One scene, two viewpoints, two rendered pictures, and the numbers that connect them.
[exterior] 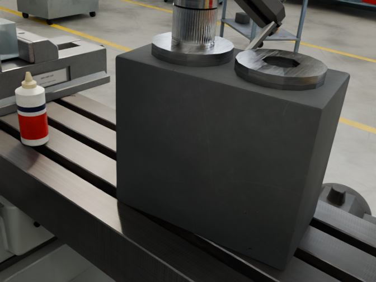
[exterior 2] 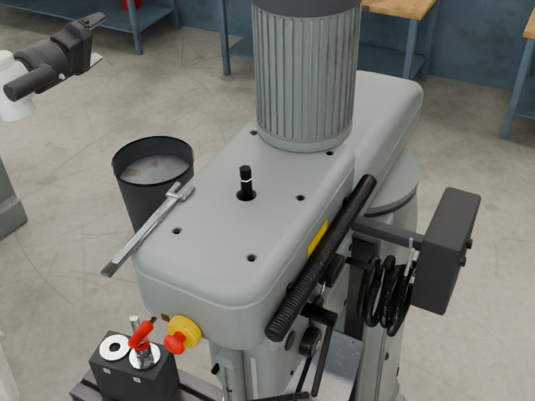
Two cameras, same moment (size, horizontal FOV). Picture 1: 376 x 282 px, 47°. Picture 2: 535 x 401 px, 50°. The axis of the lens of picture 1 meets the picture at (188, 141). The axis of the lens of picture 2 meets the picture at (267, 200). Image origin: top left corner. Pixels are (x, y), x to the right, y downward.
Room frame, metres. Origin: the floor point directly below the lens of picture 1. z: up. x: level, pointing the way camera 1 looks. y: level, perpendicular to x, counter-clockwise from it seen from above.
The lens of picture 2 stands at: (1.50, 0.24, 2.55)
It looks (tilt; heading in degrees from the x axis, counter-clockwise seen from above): 40 degrees down; 172
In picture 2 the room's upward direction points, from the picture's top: 2 degrees counter-clockwise
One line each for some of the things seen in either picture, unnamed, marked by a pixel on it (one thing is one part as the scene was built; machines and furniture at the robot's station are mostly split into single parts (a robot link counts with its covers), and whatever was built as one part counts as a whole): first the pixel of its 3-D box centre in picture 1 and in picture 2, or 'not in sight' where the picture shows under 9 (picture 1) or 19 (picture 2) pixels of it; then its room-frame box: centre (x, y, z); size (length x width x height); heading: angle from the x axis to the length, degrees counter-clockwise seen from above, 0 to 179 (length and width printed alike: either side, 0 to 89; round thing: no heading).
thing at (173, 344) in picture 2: not in sight; (176, 341); (0.90, 0.16, 1.76); 0.04 x 0.03 x 0.04; 53
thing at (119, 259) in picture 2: not in sight; (149, 226); (0.76, 0.14, 1.89); 0.24 x 0.04 x 0.01; 146
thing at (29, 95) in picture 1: (31, 107); not in sight; (0.57, 0.23, 0.98); 0.04 x 0.04 x 0.11
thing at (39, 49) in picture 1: (24, 43); not in sight; (0.77, 0.32, 1.02); 0.12 x 0.06 x 0.04; 54
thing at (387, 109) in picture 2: not in sight; (342, 153); (0.30, 0.61, 1.66); 0.80 x 0.23 x 0.20; 143
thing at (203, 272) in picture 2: not in sight; (252, 222); (0.69, 0.32, 1.81); 0.47 x 0.26 x 0.16; 143
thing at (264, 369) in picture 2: not in sight; (257, 334); (0.70, 0.32, 1.47); 0.21 x 0.19 x 0.32; 53
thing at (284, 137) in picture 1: (224, 136); (135, 371); (0.44, -0.04, 1.03); 0.22 x 0.12 x 0.20; 63
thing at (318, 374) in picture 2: not in sight; (322, 358); (0.86, 0.43, 1.58); 0.17 x 0.01 x 0.01; 155
